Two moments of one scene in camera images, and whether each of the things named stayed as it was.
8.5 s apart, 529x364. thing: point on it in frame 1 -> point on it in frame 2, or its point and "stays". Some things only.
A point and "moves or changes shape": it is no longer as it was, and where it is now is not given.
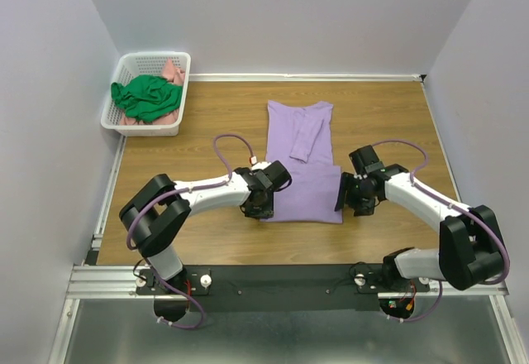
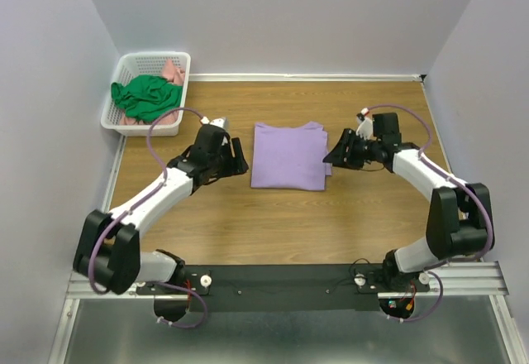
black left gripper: x=268 y=212 -> x=236 y=165
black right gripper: x=362 y=208 -> x=336 y=156
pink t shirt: x=173 y=74 stays
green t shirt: x=145 y=97 stays
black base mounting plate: x=329 y=288 stays
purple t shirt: x=299 y=137 moves or changes shape
